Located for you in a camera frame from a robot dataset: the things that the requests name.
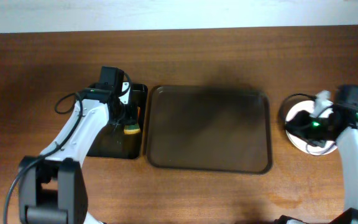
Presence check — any orange green scrub sponge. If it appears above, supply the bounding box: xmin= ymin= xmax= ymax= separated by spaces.
xmin=123 ymin=123 xmax=141 ymax=135

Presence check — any brown serving tray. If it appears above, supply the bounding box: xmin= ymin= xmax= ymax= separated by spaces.
xmin=145 ymin=85 xmax=273 ymax=175

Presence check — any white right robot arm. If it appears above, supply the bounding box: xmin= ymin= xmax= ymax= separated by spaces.
xmin=278 ymin=84 xmax=358 ymax=223

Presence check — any black water basin tray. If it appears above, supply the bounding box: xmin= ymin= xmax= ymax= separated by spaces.
xmin=88 ymin=83 xmax=148 ymax=159

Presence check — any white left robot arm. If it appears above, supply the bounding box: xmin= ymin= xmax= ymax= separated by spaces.
xmin=2 ymin=66 xmax=142 ymax=223

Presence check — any white plate front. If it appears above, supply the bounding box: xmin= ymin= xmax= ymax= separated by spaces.
xmin=285 ymin=100 xmax=337 ymax=156

